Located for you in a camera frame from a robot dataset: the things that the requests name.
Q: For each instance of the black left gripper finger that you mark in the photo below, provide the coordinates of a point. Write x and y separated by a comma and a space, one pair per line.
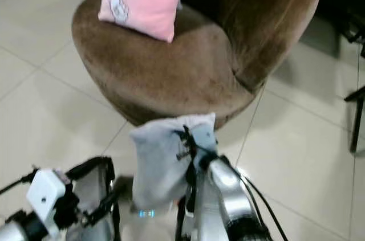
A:
107, 204
88, 168

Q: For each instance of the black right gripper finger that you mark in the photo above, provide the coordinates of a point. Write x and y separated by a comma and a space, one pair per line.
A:
185, 136

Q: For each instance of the light grey fleece pillow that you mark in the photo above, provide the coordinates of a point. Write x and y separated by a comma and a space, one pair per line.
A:
157, 161

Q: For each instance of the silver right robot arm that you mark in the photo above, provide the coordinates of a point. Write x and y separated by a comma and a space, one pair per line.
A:
228, 190

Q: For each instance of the brown velvet round sofa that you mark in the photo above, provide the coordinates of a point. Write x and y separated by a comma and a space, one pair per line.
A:
148, 73

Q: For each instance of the black metal stand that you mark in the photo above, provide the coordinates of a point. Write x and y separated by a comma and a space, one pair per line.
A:
357, 110

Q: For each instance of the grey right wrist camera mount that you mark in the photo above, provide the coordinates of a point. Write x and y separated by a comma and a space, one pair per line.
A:
207, 138

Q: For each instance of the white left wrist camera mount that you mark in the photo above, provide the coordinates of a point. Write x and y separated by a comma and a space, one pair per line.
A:
44, 192

